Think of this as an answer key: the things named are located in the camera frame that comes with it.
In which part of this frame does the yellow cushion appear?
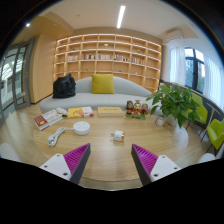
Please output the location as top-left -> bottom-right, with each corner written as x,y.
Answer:
91,73 -> 116,95

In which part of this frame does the long ceiling light strip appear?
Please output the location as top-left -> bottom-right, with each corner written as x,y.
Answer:
116,4 -> 127,30

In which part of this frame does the white chair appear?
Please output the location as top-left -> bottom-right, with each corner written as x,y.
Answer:
198,152 -> 218,164

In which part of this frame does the white air conditioner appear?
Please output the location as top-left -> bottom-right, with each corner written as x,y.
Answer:
165,29 -> 185,43

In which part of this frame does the colourful three-figure figurine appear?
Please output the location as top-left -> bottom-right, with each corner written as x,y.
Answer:
124,99 -> 151,120

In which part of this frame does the white power strip cable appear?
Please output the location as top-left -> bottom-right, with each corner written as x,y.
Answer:
47,126 -> 75,148

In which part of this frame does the round white power strip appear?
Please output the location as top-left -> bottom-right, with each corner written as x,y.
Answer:
72,120 -> 91,136

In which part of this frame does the red and white book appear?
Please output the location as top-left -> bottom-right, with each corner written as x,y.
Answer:
33,109 -> 64,131

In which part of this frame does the plain yellow book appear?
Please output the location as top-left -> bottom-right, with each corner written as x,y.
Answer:
97,106 -> 125,118

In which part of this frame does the white dotted pouch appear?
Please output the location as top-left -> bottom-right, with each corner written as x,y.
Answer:
54,106 -> 69,117

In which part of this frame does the green potted plant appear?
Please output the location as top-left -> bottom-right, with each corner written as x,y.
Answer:
145,83 -> 203,129

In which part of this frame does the yellow and white book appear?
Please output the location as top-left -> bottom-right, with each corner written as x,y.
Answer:
67,106 -> 95,119

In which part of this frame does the small pink white can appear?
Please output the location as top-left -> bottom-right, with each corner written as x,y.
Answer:
154,114 -> 167,127

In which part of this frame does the white gold-trimmed cube charger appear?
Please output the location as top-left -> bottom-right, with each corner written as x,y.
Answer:
110,129 -> 126,143

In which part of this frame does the wooden wall shelf unit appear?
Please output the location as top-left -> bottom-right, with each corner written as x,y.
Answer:
53,33 -> 163,94

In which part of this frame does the grey framed glass door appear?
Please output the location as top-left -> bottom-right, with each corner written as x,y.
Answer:
0,38 -> 36,126

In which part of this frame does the grey curved sofa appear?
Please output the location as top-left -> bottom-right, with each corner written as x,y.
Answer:
39,75 -> 158,114

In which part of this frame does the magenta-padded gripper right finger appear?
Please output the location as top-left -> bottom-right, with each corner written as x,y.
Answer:
130,143 -> 181,187

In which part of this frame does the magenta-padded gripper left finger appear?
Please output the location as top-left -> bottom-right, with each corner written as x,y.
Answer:
39,142 -> 92,185

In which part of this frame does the black bag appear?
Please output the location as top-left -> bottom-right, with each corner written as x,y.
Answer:
52,73 -> 77,99

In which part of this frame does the dark framed window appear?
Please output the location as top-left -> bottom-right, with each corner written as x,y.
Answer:
184,47 -> 206,94

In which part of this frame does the green chair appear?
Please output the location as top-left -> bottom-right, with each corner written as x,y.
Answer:
186,91 -> 209,134
204,118 -> 224,154

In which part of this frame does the white sheer curtain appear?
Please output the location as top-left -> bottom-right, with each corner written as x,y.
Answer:
203,56 -> 224,111
169,46 -> 187,87

